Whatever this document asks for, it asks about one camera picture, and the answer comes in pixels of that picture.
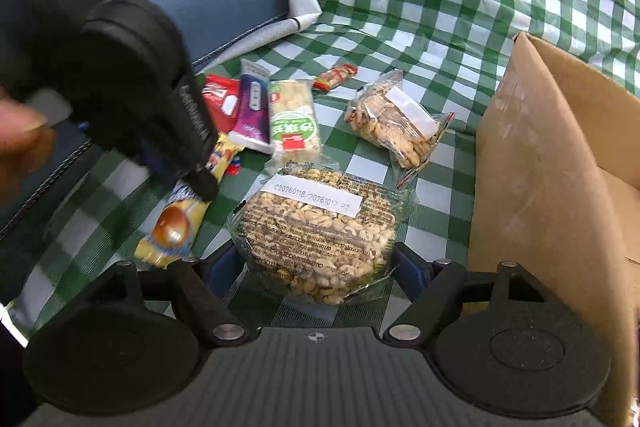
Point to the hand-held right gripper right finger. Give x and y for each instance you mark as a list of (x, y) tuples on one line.
[(412, 272)]

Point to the clear bag of biscuits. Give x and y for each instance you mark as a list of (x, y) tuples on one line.
[(395, 117)]

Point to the red snack packet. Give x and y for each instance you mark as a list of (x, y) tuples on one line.
[(220, 99)]

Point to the yellow red candy packet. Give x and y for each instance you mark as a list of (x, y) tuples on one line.
[(225, 154)]

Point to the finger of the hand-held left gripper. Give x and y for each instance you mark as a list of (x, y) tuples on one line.
[(197, 132)]

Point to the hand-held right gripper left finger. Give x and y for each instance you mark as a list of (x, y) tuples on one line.
[(225, 272)]

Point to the small red orange snack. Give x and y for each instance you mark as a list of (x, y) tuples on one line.
[(334, 77)]

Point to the person's left hand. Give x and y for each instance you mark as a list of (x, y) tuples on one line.
[(17, 137)]

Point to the purple white toothpaste tube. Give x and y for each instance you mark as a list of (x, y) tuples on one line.
[(252, 112)]

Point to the green white snack bar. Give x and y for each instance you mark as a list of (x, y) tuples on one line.
[(294, 122)]

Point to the clear bag of peanuts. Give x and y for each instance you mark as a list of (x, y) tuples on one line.
[(320, 237)]

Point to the yellow pastry packet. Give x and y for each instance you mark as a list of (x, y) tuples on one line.
[(172, 227)]

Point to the cardboard box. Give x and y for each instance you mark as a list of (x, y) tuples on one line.
[(540, 187)]

